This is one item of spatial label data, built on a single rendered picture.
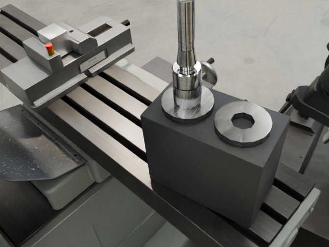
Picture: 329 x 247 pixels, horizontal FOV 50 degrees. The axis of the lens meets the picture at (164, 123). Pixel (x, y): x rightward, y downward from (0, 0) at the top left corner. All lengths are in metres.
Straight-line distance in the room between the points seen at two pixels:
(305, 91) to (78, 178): 0.58
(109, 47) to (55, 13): 2.39
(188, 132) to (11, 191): 0.64
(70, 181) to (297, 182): 0.53
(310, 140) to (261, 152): 0.76
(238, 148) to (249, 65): 2.01
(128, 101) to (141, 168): 0.22
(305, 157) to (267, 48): 1.58
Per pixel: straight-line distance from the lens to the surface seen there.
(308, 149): 1.27
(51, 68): 0.93
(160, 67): 1.33
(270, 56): 2.65
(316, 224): 1.15
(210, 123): 0.58
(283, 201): 0.73
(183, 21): 0.50
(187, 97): 0.57
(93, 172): 0.94
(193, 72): 0.55
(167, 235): 1.49
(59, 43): 0.96
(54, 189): 0.92
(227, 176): 0.59
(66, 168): 0.88
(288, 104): 0.77
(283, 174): 0.77
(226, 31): 2.89
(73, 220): 1.03
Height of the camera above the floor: 1.53
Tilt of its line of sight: 46 degrees down
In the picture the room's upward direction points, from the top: 5 degrees counter-clockwise
